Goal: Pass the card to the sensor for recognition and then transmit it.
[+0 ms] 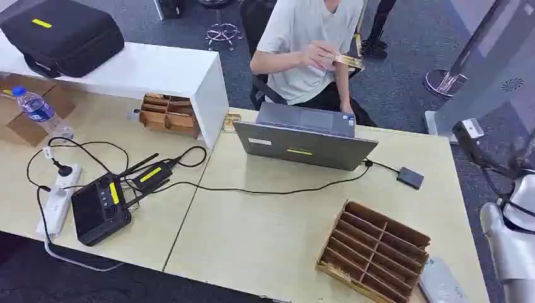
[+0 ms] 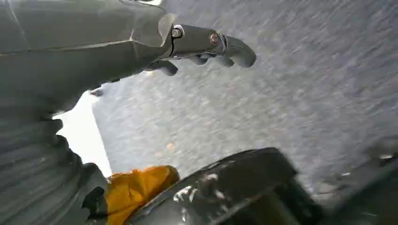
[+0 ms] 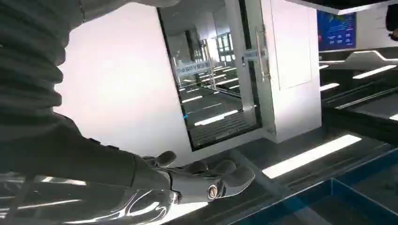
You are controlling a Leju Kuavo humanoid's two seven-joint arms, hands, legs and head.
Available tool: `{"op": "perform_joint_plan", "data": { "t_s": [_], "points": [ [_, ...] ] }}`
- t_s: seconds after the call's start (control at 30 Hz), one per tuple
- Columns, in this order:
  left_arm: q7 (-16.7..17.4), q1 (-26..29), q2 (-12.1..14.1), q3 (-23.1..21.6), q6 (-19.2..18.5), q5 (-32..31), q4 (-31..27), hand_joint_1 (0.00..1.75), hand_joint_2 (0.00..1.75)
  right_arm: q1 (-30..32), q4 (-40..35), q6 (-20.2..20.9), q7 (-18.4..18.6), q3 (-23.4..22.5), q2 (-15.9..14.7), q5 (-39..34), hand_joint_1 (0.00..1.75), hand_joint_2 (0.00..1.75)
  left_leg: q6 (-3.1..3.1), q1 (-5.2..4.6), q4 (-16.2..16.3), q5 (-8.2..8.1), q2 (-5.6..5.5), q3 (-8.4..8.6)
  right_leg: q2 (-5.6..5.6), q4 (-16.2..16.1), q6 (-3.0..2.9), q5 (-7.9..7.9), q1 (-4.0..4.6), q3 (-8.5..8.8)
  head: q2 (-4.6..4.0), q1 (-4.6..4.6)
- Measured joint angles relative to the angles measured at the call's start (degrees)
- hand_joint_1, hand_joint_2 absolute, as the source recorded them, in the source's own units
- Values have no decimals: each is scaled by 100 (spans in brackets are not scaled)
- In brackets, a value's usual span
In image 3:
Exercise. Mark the blue wall poster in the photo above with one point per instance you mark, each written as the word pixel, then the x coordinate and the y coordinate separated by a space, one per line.
pixel 336 31

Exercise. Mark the white panelled column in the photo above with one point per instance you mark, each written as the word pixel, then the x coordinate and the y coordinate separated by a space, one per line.
pixel 295 93

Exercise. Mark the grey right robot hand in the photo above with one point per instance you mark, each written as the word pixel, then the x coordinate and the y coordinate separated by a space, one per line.
pixel 93 167

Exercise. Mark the person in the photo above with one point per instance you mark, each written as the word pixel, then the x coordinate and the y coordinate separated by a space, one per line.
pixel 392 18

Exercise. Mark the glass door with dark frame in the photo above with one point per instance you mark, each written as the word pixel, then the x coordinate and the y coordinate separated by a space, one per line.
pixel 214 108

